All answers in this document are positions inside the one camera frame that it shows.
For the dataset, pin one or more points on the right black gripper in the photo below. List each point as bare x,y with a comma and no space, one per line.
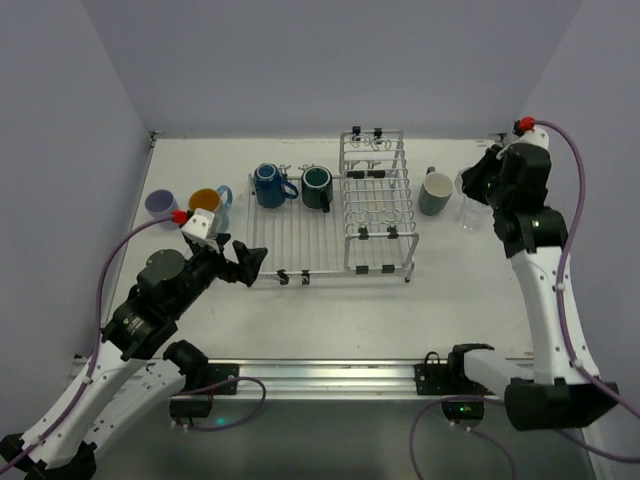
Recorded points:
484,176

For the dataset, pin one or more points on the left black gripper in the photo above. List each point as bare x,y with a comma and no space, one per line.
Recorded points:
228,262

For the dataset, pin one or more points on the clear glass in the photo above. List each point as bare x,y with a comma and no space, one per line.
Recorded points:
472,214

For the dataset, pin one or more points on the grey blue mug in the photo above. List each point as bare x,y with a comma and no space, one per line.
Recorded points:
435,192

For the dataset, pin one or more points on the light blue ceramic mug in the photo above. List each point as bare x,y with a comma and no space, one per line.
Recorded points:
218,201

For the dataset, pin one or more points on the dark blue mug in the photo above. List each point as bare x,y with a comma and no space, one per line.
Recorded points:
271,187

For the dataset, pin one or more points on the dark green mug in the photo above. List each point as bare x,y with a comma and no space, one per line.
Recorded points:
317,188

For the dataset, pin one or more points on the lavender plastic cup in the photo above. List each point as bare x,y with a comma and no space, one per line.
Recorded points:
160,204

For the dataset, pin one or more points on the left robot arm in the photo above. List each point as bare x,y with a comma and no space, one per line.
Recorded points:
56,447

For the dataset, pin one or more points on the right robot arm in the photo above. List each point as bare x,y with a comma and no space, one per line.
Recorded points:
563,389

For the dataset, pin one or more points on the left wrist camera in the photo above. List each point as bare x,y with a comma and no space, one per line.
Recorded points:
202,228

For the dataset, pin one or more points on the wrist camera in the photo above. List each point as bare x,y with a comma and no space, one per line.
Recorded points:
202,228
537,137

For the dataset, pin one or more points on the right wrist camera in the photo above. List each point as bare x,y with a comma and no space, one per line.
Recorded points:
537,137

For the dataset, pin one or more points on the silver wire dish rack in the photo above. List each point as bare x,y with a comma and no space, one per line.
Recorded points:
367,229

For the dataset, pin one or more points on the aluminium frame rail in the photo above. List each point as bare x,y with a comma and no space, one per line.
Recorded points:
325,377

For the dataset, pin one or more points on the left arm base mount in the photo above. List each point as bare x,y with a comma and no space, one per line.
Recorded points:
200,406

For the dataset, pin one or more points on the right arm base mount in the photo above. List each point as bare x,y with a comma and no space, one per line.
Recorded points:
433,378

